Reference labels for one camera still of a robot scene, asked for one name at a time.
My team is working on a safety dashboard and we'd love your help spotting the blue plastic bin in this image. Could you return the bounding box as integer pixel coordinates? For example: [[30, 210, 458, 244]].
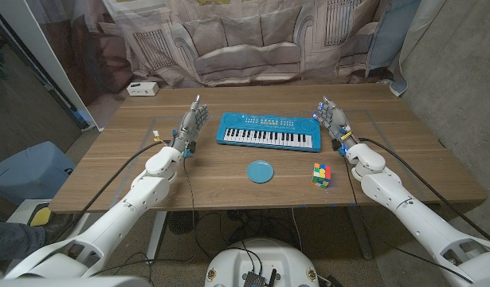
[[0, 140, 77, 206]]

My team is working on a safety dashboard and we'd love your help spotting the white power strip box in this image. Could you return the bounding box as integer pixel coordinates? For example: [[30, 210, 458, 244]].
[[126, 81, 160, 97]]

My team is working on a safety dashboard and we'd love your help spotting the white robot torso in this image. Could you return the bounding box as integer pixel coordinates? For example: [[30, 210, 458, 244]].
[[204, 238, 320, 287]]

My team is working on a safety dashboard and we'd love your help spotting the round blue coaster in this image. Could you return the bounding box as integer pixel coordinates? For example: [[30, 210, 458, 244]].
[[245, 159, 275, 184]]

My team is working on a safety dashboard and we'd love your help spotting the black floor cable bundle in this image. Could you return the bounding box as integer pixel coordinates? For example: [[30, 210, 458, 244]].
[[196, 209, 302, 256]]

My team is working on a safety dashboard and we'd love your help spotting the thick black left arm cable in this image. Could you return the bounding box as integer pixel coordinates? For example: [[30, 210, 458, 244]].
[[45, 137, 168, 246]]

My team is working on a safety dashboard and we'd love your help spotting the black floor fan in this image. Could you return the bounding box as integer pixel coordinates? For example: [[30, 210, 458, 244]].
[[167, 210, 200, 236]]

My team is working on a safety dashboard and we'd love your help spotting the multicoloured puzzle cube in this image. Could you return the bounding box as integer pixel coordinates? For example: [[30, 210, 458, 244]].
[[309, 162, 332, 189]]

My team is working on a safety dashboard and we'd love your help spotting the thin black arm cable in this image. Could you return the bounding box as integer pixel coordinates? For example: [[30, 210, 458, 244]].
[[342, 154, 475, 285], [182, 155, 214, 260]]

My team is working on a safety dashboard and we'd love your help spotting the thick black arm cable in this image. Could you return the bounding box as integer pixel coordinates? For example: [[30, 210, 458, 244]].
[[45, 137, 168, 246], [358, 136, 490, 245]]

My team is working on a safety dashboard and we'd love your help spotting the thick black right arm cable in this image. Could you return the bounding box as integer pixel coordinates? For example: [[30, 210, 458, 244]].
[[358, 136, 490, 245]]

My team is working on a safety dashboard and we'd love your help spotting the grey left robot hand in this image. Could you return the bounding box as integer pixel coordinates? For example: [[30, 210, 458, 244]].
[[170, 94, 210, 158]]

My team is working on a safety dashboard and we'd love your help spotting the blue toy piano keyboard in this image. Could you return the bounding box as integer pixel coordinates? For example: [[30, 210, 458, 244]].
[[215, 112, 323, 153]]

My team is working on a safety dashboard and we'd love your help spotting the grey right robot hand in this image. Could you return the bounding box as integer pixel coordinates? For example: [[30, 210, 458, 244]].
[[313, 95, 359, 155]]

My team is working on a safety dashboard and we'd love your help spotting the person's leg in jeans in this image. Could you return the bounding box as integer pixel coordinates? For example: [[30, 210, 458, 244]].
[[0, 220, 47, 262]]

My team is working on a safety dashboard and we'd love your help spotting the white table leg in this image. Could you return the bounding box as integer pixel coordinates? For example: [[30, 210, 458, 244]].
[[145, 210, 168, 264]]

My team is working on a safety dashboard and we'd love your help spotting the yellow and black floor object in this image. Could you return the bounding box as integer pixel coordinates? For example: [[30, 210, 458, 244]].
[[29, 204, 53, 228]]

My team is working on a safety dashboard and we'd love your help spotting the white door frame panel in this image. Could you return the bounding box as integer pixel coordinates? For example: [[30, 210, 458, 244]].
[[0, 0, 107, 132]]

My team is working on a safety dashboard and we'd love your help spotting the printed sofa backdrop cloth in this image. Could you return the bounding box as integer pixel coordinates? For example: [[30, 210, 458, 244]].
[[27, 0, 449, 98]]

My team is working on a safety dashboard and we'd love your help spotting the black module with antenna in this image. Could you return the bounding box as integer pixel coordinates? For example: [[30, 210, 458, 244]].
[[242, 267, 278, 287]]

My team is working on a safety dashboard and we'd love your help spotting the grey table leg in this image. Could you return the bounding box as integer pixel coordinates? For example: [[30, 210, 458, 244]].
[[346, 205, 374, 261]]

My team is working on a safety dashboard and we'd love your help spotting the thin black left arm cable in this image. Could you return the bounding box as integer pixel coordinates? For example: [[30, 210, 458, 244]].
[[182, 155, 214, 260]]

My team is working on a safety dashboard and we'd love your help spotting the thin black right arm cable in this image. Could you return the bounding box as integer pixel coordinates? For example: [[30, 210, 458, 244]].
[[342, 154, 475, 285]]

